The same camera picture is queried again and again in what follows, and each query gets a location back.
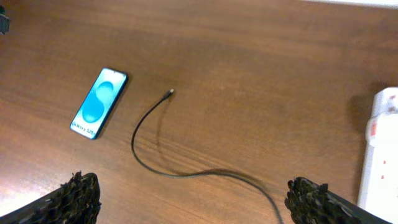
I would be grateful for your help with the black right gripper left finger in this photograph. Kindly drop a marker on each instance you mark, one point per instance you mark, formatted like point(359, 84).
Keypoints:
point(75, 202)

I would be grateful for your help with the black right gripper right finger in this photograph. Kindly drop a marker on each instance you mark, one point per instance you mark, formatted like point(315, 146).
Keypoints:
point(309, 202)

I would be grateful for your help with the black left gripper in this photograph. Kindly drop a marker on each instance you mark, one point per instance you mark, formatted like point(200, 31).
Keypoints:
point(4, 21)

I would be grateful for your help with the blue Galaxy smartphone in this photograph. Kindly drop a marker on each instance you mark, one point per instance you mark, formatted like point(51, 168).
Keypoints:
point(99, 103)

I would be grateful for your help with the white charger plug adapter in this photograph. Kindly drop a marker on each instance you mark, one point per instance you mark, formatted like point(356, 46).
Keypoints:
point(382, 130)

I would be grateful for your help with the white power strip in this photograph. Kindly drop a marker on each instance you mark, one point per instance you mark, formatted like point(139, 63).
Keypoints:
point(378, 189)

